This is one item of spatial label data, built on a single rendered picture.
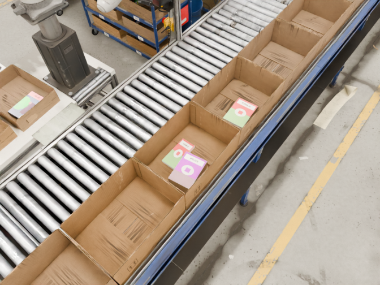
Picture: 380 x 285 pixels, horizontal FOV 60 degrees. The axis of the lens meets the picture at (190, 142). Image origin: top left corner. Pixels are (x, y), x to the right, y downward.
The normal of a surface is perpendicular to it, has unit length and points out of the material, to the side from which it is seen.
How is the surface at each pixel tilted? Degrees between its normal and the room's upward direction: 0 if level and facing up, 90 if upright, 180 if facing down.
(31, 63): 0
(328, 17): 89
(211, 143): 1
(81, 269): 0
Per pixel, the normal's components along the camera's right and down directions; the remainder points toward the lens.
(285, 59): -0.01, -0.56
